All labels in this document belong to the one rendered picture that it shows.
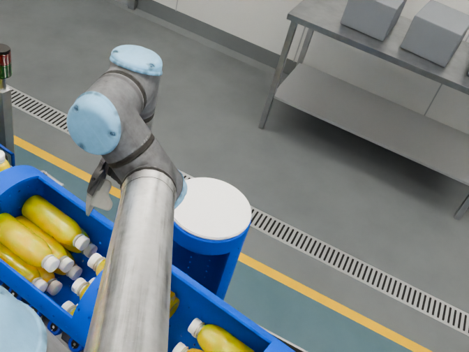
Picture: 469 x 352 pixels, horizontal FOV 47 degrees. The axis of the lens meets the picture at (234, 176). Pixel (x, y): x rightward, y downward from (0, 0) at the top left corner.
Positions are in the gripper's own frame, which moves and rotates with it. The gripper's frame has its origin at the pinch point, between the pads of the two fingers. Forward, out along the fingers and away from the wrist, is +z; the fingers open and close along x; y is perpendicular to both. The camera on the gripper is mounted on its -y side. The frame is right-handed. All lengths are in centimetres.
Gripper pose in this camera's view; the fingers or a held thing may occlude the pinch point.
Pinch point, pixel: (110, 197)
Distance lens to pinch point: 120.5
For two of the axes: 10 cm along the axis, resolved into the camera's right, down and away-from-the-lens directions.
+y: 8.0, 5.2, -2.9
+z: -2.4, 7.3, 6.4
